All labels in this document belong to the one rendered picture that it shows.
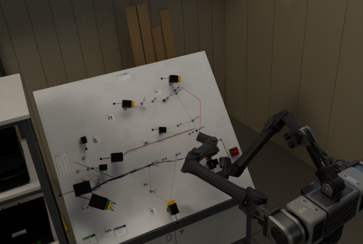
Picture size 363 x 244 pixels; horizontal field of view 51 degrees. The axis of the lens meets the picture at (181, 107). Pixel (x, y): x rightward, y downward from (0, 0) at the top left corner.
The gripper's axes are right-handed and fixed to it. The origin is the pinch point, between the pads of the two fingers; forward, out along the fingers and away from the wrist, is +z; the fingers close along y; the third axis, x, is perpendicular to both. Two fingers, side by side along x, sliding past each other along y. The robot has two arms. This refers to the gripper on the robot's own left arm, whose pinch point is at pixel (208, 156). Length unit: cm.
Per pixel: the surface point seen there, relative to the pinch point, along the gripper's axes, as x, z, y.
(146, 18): -168, 27, -37
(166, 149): -16.1, 0.5, 21.6
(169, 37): -157, 50, -59
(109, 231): 12, 15, 73
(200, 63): -58, -20, -25
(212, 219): 28.1, 34.3, 6.6
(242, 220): 35, 46, -17
